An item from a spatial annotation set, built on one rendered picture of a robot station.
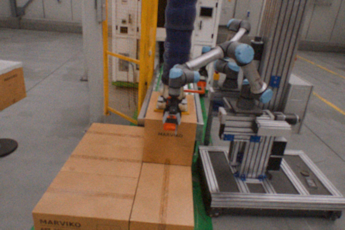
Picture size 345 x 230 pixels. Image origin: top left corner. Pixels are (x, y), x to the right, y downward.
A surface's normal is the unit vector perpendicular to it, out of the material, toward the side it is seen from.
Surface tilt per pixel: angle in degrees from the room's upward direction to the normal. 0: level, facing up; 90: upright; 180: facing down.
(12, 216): 0
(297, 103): 90
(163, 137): 90
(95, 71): 90
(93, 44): 90
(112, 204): 0
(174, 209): 0
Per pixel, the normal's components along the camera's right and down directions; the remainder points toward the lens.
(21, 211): 0.08, -0.92
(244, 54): 0.37, 0.29
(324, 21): 0.05, 0.39
